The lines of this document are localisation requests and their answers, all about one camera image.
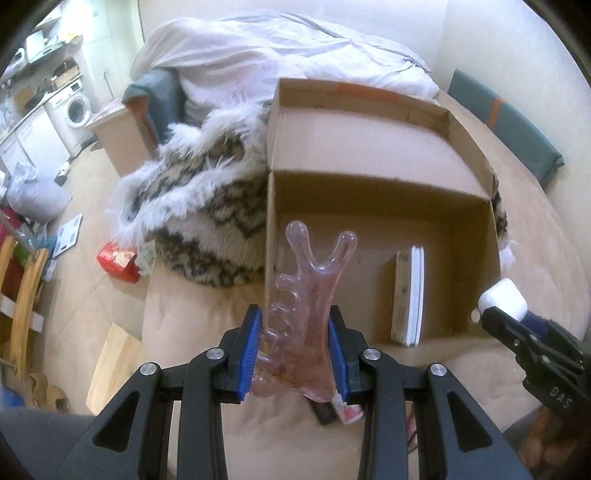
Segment white curved flat case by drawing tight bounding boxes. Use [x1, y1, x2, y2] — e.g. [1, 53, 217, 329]
[406, 246, 426, 348]

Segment pink translucent massage comb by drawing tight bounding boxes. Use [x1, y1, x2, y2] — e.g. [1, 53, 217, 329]
[249, 220, 358, 402]

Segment white duvet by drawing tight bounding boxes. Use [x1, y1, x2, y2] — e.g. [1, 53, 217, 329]
[130, 14, 440, 137]

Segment beige flat panel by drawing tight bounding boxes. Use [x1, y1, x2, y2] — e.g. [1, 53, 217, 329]
[390, 251, 414, 344]

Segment wooden chair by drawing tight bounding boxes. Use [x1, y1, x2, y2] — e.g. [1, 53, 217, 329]
[0, 240, 50, 384]

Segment light wooden board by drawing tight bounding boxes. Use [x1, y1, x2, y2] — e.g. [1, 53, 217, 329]
[87, 323, 145, 416]

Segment brown slippers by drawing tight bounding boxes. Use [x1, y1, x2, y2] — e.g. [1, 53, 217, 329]
[23, 373, 71, 415]

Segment white patterned fur blanket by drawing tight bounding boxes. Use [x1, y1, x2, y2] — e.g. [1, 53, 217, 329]
[108, 99, 519, 291]

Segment beige small cabinet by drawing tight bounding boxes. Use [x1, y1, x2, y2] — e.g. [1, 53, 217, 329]
[85, 99, 154, 178]

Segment grey plastic bag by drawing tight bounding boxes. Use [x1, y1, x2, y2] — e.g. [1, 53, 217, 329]
[7, 161, 71, 223]

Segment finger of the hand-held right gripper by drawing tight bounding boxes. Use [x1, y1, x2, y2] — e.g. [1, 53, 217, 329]
[480, 307, 539, 370]
[526, 311, 588, 366]

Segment small white case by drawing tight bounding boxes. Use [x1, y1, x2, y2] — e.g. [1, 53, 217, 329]
[478, 278, 528, 322]

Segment black patterned bar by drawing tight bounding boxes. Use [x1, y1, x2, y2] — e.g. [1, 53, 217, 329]
[309, 393, 366, 426]

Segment red snack packet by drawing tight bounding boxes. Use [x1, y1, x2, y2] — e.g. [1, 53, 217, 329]
[97, 240, 142, 283]

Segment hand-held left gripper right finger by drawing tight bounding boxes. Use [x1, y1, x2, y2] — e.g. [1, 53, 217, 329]
[329, 307, 536, 480]

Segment teal cushion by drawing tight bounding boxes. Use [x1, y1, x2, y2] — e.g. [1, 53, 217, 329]
[122, 69, 186, 157]

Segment white kitchen cabinets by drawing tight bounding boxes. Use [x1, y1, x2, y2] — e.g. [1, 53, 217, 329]
[0, 104, 70, 185]

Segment teal mat with orange stripe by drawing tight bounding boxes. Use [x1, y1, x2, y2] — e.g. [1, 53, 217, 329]
[447, 69, 566, 191]

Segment white washing machine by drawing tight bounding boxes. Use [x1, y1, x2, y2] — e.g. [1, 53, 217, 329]
[46, 80, 96, 155]

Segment brown cardboard box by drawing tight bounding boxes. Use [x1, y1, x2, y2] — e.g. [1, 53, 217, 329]
[264, 78, 504, 344]

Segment white bathroom scale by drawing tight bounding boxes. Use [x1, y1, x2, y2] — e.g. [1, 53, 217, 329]
[52, 213, 85, 258]

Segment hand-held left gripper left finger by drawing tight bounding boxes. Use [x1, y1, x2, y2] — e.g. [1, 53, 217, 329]
[51, 305, 264, 480]

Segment person's right hand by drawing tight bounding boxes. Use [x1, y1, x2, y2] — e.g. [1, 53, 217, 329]
[526, 406, 572, 476]

